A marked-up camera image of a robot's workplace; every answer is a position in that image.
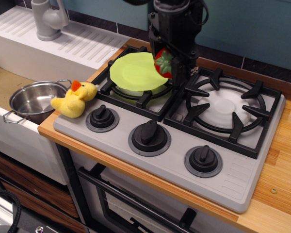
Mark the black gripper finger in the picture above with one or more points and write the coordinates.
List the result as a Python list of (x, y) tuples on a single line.
[(179, 71), (156, 47)]

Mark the yellow stuffed duck toy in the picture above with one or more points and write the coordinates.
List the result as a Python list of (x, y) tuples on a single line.
[(73, 104)]

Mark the black left burner grate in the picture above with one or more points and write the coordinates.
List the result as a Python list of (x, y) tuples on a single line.
[(152, 104)]

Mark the black stove knob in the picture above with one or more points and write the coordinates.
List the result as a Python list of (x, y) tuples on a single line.
[(203, 161), (149, 139), (102, 119)]

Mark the black left stove knob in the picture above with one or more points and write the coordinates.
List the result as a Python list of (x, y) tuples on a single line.
[(102, 119)]

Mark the black right burner grate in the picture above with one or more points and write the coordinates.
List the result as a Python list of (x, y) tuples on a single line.
[(264, 104)]

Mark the toy oven door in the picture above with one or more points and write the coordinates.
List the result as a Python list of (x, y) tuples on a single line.
[(128, 206)]

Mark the black right stove knob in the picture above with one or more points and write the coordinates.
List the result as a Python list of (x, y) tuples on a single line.
[(203, 161)]

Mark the white toy sink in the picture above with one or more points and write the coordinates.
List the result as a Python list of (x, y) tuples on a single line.
[(76, 54)]

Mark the wooden drawer front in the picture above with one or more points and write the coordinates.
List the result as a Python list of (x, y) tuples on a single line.
[(40, 194)]

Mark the small stainless steel pot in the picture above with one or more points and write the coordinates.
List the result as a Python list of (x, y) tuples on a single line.
[(32, 102)]

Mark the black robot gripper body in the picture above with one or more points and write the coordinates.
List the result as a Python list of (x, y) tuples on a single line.
[(175, 23)]

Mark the black burner grate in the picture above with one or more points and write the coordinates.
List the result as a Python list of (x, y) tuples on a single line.
[(152, 104), (264, 104)]

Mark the light green plastic plate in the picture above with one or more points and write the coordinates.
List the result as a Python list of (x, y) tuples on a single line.
[(137, 72)]

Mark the grey toy stove top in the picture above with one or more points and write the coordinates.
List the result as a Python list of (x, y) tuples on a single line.
[(232, 188)]

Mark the red plastic toy strawberry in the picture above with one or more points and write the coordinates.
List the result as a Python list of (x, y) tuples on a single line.
[(163, 63)]

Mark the black middle stove knob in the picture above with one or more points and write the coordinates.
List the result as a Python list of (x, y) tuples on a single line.
[(149, 139)]

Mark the white right burner cap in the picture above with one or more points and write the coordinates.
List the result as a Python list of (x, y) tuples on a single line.
[(223, 104)]

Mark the grey toy faucet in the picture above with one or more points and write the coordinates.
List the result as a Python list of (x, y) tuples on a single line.
[(49, 22)]

